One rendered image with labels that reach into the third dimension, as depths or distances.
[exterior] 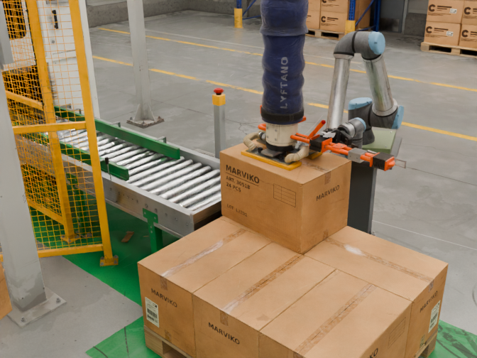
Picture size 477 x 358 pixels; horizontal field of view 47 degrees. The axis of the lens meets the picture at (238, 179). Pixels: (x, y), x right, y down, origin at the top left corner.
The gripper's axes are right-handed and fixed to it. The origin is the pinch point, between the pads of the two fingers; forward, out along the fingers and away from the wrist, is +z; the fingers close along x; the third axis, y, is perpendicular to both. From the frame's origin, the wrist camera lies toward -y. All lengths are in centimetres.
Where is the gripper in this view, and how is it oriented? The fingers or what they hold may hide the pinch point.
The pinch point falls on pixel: (325, 144)
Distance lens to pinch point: 282.6
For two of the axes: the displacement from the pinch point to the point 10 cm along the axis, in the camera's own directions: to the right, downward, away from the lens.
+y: -7.5, -2.7, 6.1
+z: -6.6, 3.3, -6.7
